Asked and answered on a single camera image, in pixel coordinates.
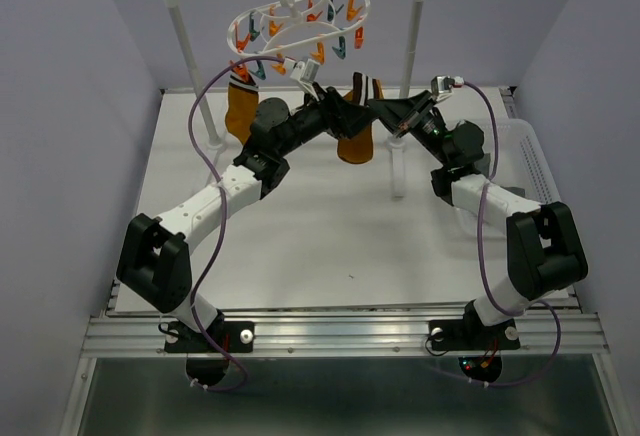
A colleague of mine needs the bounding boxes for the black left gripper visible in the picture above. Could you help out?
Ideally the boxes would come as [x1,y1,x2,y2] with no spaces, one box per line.
[276,81,380,157]

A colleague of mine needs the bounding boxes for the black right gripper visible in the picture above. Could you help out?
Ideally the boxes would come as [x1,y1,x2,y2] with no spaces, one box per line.
[365,89,451,166]

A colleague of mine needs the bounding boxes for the orange brown sock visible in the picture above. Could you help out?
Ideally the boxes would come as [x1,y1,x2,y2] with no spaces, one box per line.
[225,72,259,144]

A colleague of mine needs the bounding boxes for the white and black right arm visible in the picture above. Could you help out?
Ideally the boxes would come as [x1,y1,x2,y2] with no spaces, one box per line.
[367,91,588,353]

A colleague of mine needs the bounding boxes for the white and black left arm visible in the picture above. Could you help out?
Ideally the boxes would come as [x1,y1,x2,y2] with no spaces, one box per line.
[116,83,380,350]

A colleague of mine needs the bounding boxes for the white clip hanger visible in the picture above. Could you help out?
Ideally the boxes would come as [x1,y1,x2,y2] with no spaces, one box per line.
[226,0,371,57]

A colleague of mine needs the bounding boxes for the teal clothes peg right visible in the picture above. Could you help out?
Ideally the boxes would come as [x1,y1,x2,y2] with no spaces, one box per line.
[332,36,347,60]

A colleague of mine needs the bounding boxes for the teal clothes peg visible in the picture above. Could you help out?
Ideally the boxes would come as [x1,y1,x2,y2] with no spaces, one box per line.
[250,60,266,81]
[332,36,347,60]

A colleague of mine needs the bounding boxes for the yellow clothes peg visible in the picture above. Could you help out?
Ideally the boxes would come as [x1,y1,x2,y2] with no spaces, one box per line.
[310,42,326,65]

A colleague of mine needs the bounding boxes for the orange clothes peg right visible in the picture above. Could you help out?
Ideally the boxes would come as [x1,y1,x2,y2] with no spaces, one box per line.
[272,53,287,75]

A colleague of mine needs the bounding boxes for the orange clothes peg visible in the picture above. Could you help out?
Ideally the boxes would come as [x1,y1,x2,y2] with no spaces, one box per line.
[229,61,251,83]
[272,53,287,75]

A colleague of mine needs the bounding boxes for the grey sock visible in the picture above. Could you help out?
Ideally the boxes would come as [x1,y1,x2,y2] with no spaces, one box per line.
[474,153,526,197]

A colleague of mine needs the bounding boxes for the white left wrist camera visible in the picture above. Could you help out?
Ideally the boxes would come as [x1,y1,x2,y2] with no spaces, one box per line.
[283,57,320,98]

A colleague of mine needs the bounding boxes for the aluminium mounting rail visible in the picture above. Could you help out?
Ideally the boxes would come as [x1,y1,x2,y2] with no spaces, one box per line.
[60,298,639,435]

